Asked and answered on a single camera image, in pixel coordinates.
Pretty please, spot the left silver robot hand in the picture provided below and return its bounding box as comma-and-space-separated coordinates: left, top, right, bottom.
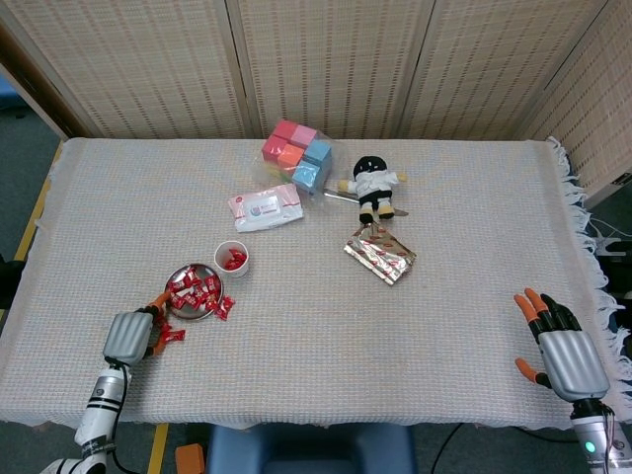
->
102, 292, 173, 366

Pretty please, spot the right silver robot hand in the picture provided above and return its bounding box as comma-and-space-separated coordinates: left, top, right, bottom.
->
513, 288, 611, 402

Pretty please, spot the round metal plate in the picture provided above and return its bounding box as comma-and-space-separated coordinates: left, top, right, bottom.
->
164, 263, 227, 322

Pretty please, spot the white paper cup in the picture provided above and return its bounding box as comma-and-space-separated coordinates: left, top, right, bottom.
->
212, 240, 251, 281

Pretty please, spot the white plastic clamp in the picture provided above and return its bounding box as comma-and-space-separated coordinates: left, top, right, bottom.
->
592, 235, 624, 257

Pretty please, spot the orange box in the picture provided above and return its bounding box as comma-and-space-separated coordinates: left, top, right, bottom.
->
176, 443, 206, 474

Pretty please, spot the white pink wet wipes pack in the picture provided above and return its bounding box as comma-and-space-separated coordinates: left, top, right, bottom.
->
226, 183, 306, 234

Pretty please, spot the clear plastic bag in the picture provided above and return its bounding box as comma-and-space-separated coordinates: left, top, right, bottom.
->
251, 118, 342, 198

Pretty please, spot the beige woven tablecloth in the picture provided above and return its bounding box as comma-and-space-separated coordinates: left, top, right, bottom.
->
0, 135, 632, 431

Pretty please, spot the gold foil snack pack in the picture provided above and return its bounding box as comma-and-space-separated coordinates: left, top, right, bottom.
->
343, 222, 418, 287

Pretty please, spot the red cube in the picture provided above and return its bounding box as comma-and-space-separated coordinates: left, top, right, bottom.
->
261, 135, 287, 164
274, 119, 302, 142

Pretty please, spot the light blue cube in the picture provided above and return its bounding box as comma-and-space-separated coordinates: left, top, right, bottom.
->
303, 139, 333, 167
290, 160, 325, 192

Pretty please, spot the orange cube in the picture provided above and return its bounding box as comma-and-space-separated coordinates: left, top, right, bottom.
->
276, 143, 305, 172

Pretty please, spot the brown wooden board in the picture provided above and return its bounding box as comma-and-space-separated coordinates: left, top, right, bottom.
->
0, 19, 93, 139

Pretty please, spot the woven folding screen panel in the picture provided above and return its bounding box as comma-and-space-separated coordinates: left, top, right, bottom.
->
0, 0, 248, 140
517, 0, 632, 197
399, 0, 611, 142
226, 0, 438, 140

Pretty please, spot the black white plush doll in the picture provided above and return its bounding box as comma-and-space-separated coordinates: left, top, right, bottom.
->
337, 154, 410, 224

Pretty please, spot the pink cube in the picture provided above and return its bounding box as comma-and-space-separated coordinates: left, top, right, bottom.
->
290, 124, 317, 148

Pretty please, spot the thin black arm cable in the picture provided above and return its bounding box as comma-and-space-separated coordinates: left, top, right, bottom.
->
106, 362, 133, 474

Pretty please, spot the black floor cable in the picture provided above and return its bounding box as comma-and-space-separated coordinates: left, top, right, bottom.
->
432, 423, 468, 474

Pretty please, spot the pale wooden frame bar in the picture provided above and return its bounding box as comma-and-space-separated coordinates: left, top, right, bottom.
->
0, 63, 68, 144

